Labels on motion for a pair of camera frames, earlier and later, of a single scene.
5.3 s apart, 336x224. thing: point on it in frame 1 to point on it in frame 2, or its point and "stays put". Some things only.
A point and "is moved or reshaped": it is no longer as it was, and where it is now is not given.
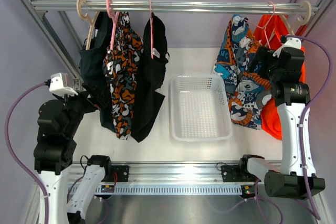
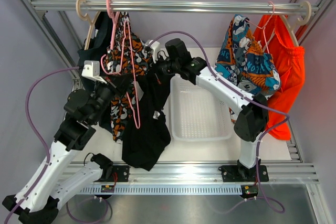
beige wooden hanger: (298, 22) stays put
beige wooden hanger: (86, 18) stays put
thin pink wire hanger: (151, 20) to (136, 118)
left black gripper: (83, 97) to (116, 92)
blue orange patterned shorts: (238, 51) stays put
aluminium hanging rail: (173, 6) stays put
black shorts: (151, 74) is moved or reshaped
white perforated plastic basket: (199, 108) stays put
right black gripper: (264, 55) to (156, 67)
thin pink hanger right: (264, 27) stays put
